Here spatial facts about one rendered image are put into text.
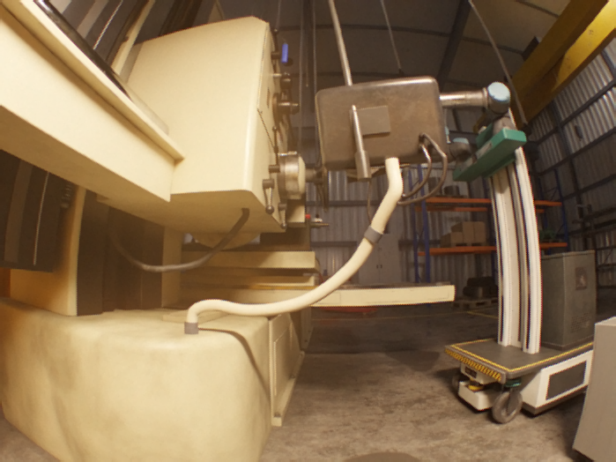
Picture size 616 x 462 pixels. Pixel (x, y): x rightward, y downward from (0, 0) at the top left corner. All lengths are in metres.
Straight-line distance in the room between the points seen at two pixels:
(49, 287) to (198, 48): 1.14
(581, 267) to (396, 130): 1.39
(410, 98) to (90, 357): 1.12
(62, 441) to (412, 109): 1.56
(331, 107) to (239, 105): 0.38
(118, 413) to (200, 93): 1.10
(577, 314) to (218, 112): 1.96
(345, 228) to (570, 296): 7.82
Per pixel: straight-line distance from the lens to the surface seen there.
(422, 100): 0.77
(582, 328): 1.87
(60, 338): 1.03
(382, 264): 8.27
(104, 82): 0.71
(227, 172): 0.91
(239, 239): 1.66
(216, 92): 1.10
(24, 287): 1.43
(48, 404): 1.23
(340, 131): 0.76
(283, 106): 1.31
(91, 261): 1.19
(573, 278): 1.76
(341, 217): 8.92
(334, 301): 1.89
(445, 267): 9.53
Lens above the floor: 0.77
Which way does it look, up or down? 10 degrees up
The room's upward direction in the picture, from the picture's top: straight up
